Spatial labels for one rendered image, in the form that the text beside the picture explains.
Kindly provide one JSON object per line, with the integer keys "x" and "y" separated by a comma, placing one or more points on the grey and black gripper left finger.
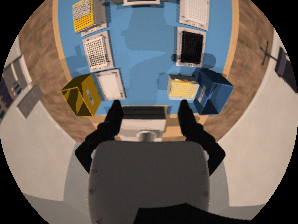
{"x": 105, "y": 131}

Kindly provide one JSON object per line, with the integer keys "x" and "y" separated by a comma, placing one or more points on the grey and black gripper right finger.
{"x": 190, "y": 127}

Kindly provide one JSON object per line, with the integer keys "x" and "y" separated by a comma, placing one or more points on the blue mat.
{"x": 143, "y": 41}

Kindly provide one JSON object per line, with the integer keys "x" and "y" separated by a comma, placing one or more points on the dark navy open-top bin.
{"x": 210, "y": 86}

